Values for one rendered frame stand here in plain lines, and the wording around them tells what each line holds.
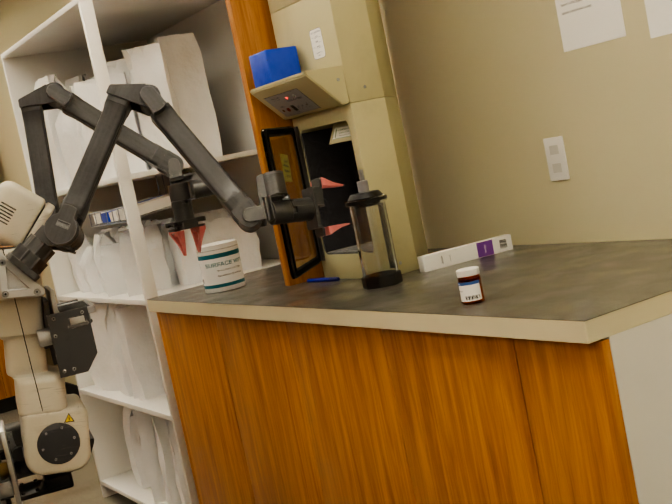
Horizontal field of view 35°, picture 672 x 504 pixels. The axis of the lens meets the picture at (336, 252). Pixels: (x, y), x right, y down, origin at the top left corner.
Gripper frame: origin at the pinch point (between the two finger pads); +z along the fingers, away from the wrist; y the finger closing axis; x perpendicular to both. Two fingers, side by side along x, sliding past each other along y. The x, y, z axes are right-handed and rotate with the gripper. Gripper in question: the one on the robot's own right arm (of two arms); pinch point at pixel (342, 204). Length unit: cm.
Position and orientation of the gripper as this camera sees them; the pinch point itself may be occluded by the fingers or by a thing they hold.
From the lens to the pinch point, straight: 264.4
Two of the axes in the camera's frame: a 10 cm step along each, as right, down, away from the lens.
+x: -4.3, 0.9, 9.0
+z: 8.9, -1.2, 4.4
